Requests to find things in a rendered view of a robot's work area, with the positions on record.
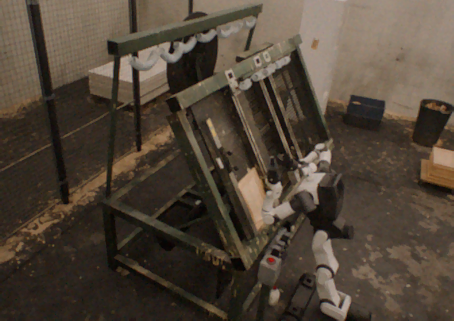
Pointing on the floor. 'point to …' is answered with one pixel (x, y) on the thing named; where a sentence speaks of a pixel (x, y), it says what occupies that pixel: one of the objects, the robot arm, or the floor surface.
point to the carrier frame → (236, 313)
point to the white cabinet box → (322, 38)
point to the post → (263, 303)
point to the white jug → (273, 297)
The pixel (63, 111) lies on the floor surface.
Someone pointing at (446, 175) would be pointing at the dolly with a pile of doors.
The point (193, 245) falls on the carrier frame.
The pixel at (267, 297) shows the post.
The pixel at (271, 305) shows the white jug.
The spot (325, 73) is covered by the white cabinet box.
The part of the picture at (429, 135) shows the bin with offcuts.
